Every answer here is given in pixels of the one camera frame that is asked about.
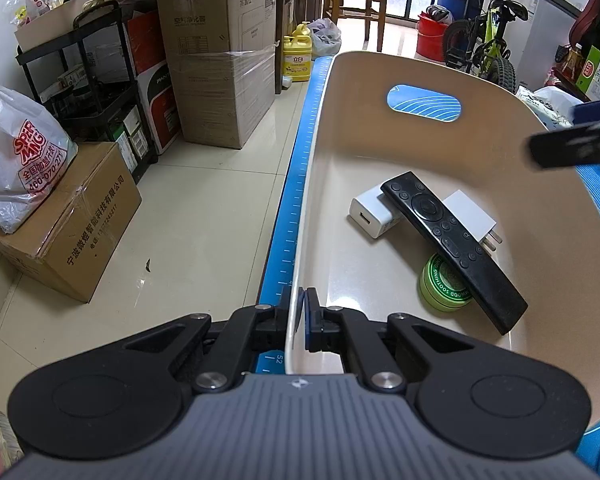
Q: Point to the red white box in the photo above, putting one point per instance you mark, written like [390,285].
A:
[155,90]

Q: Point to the low brown cardboard box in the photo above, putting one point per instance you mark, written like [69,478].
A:
[80,220]

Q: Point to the white red-print plastic bag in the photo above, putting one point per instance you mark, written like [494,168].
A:
[25,160]

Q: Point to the red bucket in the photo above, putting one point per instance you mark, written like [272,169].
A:
[432,40]

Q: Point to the white tissue box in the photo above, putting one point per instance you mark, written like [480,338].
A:
[545,105]

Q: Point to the cardboard tray box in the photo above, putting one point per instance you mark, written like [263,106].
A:
[65,20]

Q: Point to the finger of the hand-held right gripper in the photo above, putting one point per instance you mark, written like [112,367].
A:
[575,144]
[597,111]

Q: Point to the white cube charger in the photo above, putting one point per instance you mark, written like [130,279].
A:
[372,215]

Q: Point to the black slim remote control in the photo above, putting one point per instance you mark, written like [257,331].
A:
[450,240]

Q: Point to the beige plastic basket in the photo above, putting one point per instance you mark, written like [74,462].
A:
[360,270]

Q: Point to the amber bottle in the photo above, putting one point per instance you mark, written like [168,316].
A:
[572,62]

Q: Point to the green round tin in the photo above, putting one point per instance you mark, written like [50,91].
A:
[442,292]

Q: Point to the white-labelled cardboard box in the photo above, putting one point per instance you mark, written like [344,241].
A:
[215,10]

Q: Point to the film-wrapped cardboard box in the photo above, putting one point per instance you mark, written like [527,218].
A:
[220,100]

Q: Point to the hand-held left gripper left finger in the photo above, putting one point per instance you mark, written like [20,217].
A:
[267,325]

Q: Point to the grey plastic bag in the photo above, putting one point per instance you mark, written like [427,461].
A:
[325,37]

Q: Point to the green black bicycle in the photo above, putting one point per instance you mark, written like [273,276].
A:
[500,72]

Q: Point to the white chest freezer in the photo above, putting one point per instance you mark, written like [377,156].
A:
[545,35]

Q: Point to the yellow detergent bottle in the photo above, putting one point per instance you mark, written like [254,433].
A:
[297,60]

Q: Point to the black utility cart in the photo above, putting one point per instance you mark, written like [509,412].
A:
[100,120]

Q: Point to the white plug adapter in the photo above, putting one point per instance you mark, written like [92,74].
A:
[472,217]

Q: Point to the blue silicone mat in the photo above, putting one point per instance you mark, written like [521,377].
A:
[292,195]

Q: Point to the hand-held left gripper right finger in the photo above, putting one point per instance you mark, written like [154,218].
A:
[310,320]

